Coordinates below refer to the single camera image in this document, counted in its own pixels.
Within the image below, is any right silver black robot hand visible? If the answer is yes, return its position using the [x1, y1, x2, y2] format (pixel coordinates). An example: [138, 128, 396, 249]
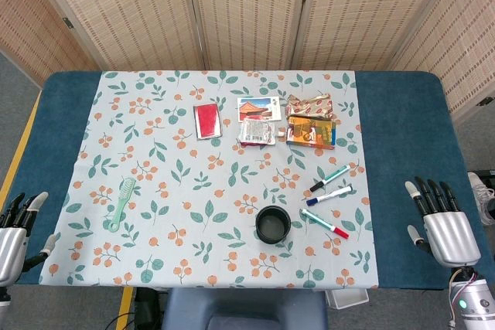
[405, 176, 482, 268]

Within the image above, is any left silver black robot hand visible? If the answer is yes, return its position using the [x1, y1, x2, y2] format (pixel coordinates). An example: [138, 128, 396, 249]
[0, 191, 57, 287]

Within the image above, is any red capped marker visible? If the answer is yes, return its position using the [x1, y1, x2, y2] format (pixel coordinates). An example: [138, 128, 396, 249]
[300, 208, 350, 240]

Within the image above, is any blue capped marker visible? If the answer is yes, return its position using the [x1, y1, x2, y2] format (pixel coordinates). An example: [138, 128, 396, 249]
[306, 185, 353, 207]

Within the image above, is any green black-capped marker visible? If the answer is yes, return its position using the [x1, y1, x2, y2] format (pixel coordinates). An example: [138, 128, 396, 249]
[309, 164, 352, 193]

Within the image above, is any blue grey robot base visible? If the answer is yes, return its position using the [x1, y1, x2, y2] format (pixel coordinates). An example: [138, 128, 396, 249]
[161, 287, 329, 330]

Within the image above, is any black round cup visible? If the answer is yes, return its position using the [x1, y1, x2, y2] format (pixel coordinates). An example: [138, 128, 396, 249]
[255, 206, 292, 245]

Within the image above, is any white sneaker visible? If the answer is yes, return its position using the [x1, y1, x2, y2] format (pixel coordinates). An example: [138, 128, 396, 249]
[467, 172, 495, 226]

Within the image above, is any white plastic box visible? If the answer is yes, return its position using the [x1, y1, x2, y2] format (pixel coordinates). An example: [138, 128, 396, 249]
[324, 288, 369, 311]

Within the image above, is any light green hairbrush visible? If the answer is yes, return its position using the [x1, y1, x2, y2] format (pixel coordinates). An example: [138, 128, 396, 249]
[103, 177, 138, 233]

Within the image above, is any floral leaf berry tablecloth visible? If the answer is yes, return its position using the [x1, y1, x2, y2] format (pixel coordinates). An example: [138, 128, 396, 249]
[38, 70, 380, 290]

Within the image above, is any orange blue cardboard box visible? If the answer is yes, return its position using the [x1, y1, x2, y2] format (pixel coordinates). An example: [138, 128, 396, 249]
[285, 114, 337, 151]

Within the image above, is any crumpled gold red wrapper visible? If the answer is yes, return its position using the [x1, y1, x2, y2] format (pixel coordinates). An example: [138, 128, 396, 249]
[285, 93, 334, 119]

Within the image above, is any silver red snack pouch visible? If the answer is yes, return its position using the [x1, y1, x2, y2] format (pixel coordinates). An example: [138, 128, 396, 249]
[237, 118, 278, 148]

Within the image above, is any temple photo postcard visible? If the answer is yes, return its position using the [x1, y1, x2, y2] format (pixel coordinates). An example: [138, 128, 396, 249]
[237, 97, 282, 122]

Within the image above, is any red card wallet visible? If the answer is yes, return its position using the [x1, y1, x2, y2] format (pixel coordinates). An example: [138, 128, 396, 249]
[193, 101, 224, 140]

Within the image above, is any bamboo folding screen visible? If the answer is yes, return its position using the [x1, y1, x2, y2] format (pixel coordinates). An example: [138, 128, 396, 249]
[0, 0, 495, 122]

